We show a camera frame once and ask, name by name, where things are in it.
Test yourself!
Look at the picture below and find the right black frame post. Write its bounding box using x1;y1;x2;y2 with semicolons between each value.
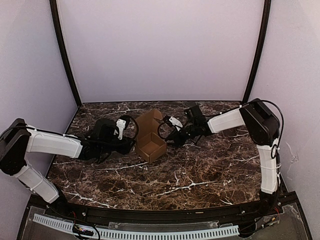
242;0;272;103

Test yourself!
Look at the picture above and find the right black camera cable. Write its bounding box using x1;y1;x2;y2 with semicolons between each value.
157;115;178;141

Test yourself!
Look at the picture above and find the brown cardboard box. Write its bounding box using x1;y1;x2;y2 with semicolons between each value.
135;108;167;164

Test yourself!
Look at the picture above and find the black frame post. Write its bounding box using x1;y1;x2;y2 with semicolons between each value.
242;0;272;103
49;0;82;108

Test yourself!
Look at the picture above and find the black camera cable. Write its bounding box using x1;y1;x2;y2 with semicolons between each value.
157;115;178;141
94;114;140;165

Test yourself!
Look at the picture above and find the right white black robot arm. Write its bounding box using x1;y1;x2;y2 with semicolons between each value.
164;98;284;195

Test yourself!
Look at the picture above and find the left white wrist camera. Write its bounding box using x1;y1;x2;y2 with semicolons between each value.
114;118;127;140

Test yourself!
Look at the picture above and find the left black frame post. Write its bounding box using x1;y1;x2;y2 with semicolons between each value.
49;0;82;108

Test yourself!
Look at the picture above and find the black front rail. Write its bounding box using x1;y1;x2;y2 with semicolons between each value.
29;194;296;227

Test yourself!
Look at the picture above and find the white slotted cable duct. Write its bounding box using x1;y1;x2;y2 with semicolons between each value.
32;213;240;240

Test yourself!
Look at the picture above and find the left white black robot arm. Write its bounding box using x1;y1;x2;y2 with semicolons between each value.
0;115;136;218

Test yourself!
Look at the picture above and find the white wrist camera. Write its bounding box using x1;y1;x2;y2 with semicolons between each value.
114;118;127;140
169;116;183;131

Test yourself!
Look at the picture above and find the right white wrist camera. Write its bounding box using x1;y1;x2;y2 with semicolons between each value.
169;116;183;131

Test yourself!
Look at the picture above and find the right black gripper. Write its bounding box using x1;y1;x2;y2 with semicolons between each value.
163;123;198;147

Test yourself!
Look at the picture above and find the left black camera cable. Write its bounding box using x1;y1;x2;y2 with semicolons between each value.
94;114;140;165

